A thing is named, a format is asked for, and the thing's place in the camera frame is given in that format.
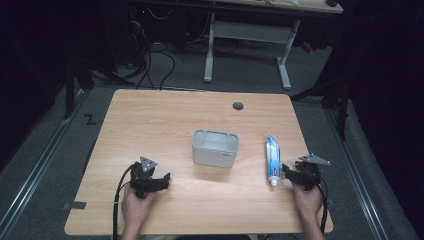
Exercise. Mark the black zigzag floor tape mark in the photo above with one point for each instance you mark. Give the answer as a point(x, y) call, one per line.
point(90, 119)

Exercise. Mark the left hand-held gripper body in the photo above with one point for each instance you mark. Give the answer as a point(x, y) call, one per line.
point(141, 180)

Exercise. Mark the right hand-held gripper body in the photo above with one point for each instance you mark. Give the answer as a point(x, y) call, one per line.
point(308, 173)

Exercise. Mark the black metal stand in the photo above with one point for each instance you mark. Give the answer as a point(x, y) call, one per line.
point(70, 86)
point(340, 106)

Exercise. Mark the person's left hand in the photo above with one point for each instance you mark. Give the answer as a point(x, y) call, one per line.
point(135, 208)

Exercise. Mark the black tape strip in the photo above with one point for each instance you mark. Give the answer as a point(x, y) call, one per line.
point(76, 205)

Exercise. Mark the person's right hand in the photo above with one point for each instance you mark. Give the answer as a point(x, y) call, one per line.
point(308, 200)

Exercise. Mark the metal floor rail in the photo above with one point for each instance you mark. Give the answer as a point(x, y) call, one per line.
point(36, 170)
point(358, 176)

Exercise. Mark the white and blue toothpaste tube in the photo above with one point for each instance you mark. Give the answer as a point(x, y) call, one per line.
point(273, 160)

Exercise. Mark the grey plastic storage container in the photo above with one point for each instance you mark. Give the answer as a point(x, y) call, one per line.
point(215, 150)

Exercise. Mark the desk with white metal legs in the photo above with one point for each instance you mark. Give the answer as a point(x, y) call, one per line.
point(250, 31)

